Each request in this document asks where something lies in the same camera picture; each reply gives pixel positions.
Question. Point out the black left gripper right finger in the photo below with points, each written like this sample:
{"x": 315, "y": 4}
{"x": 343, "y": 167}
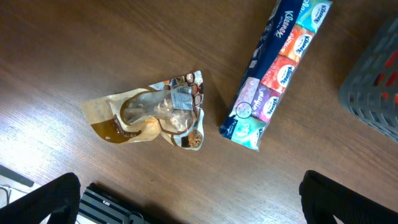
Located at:
{"x": 326, "y": 201}

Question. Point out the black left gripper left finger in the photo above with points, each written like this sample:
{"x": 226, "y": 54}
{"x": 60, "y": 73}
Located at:
{"x": 59, "y": 200}

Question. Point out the grey plastic basket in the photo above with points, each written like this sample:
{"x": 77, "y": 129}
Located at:
{"x": 358, "y": 93}

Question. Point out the striped grey black base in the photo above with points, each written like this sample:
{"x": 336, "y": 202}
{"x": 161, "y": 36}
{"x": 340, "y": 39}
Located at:
{"x": 101, "y": 205}

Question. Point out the brown nut snack pouch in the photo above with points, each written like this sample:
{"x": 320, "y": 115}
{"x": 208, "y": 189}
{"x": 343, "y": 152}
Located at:
{"x": 171, "y": 109}

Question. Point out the Kleenex tissue multipack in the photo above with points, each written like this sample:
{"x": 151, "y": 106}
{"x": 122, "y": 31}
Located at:
{"x": 289, "y": 31}

